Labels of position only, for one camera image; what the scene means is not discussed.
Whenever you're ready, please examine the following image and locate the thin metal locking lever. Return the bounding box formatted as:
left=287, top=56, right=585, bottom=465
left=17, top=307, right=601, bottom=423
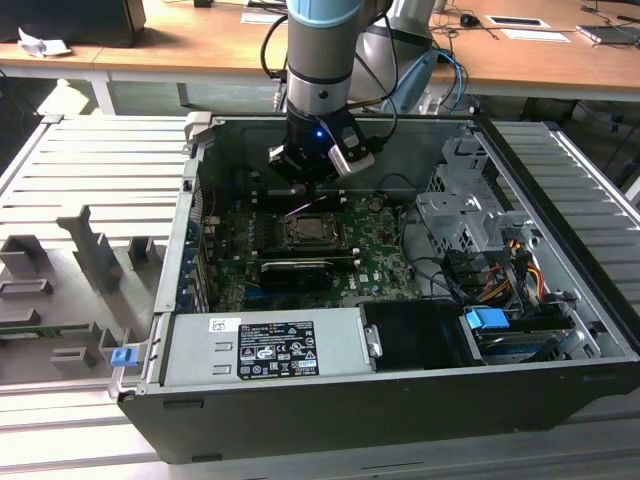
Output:
left=283, top=196, right=330, bottom=217

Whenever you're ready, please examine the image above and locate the metal socket cover frame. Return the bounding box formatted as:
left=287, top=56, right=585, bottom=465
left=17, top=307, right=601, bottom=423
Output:
left=283, top=213, right=342, bottom=246

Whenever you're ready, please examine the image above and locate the CPU socket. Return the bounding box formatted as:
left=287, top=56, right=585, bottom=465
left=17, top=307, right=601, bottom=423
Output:
left=277, top=209, right=351, bottom=250

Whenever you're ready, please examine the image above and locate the black graphics card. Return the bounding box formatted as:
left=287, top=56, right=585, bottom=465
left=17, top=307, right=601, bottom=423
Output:
left=257, top=257, right=334, bottom=294

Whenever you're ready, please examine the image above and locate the pale blue teach pendant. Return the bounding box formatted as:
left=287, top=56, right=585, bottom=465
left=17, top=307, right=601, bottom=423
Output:
left=382, top=49, right=439, bottom=115

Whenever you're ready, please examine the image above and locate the green motherboard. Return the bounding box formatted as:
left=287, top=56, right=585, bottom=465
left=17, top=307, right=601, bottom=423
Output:
left=199, top=192, right=431, bottom=314

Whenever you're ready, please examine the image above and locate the silver metal disk bay cage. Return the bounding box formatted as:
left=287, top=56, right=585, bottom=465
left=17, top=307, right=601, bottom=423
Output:
left=414, top=134, right=539, bottom=261

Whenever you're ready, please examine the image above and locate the wooden desk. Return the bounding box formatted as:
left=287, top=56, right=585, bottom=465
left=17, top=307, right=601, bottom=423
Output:
left=0, top=0, right=640, bottom=104

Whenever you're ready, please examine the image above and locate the black plastic air shroud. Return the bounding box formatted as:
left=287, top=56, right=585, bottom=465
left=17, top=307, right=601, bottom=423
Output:
left=359, top=299, right=474, bottom=374

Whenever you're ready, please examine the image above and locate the grey power supply unit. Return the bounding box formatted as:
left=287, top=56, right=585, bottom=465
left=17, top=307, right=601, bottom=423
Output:
left=159, top=307, right=376, bottom=389

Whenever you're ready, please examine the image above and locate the grey parts rack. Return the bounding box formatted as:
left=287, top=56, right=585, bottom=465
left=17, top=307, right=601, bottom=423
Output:
left=0, top=204, right=169, bottom=386

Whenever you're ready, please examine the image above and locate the hard disk in blue carrier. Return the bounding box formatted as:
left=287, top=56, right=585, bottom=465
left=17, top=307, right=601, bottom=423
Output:
left=462, top=307, right=566, bottom=364

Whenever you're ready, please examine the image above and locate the white paper sheet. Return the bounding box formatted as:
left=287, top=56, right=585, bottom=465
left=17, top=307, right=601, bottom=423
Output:
left=501, top=28, right=572, bottom=44

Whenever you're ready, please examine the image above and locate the black box on desk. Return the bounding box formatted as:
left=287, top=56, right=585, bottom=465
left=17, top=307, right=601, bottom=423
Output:
left=0, top=0, right=147, bottom=49

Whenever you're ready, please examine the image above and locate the black open PC case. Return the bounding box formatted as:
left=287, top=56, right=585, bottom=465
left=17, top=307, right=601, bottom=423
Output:
left=115, top=112, right=640, bottom=466

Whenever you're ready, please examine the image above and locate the crumpled white paper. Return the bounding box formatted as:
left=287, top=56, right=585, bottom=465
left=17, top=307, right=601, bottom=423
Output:
left=17, top=27, right=72, bottom=59

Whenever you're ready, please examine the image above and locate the green RAM stick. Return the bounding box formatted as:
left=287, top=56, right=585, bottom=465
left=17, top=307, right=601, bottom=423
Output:
left=0, top=323, right=90, bottom=336

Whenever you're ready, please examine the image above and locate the grey laptop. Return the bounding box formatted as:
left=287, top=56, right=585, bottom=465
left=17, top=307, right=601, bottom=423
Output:
left=576, top=23, right=640, bottom=50

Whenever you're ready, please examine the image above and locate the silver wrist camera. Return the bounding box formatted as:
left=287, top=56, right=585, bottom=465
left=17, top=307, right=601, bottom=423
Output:
left=327, top=141, right=376, bottom=178

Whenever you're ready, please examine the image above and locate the black camera cable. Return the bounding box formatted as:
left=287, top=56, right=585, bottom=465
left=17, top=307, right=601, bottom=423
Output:
left=372, top=12, right=401, bottom=154

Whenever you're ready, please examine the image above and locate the grey plastic case handle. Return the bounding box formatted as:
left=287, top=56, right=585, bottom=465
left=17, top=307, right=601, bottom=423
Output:
left=183, top=110, right=216, bottom=147

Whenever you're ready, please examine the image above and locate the black cable in case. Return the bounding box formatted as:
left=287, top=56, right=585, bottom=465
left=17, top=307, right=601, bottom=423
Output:
left=398, top=202, right=469, bottom=304

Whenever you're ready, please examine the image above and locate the blue cable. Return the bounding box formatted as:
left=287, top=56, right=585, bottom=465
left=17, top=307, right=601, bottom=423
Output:
left=434, top=49, right=470, bottom=110

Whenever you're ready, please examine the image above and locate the silver desk cable grommet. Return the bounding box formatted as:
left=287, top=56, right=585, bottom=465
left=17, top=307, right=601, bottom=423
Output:
left=487, top=14, right=545, bottom=28

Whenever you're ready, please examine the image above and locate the yellow and red wire bundle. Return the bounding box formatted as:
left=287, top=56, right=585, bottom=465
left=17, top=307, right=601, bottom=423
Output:
left=479, top=239, right=545, bottom=306

